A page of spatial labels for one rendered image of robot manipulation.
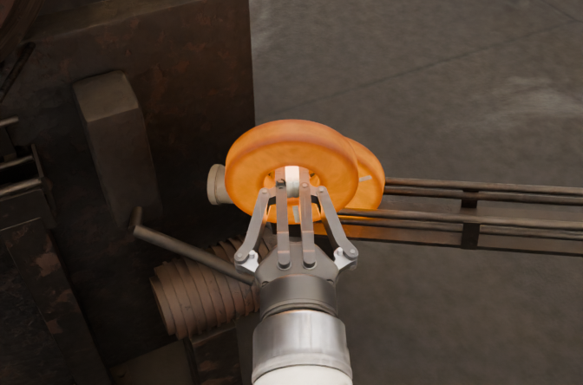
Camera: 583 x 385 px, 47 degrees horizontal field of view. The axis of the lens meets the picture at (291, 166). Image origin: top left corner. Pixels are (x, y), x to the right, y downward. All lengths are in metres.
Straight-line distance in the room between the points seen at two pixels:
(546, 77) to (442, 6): 0.51
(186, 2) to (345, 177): 0.38
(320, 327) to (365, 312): 1.04
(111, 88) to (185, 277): 0.31
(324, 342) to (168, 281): 0.50
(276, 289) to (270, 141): 0.17
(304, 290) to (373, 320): 1.01
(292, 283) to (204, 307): 0.44
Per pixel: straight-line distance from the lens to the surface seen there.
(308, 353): 0.59
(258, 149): 0.73
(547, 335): 1.72
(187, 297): 1.06
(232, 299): 1.07
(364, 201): 0.94
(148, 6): 0.99
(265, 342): 0.61
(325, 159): 0.74
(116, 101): 0.95
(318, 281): 0.64
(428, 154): 2.01
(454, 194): 0.99
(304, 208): 0.72
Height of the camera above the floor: 1.40
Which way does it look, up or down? 46 degrees down
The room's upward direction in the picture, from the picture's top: straight up
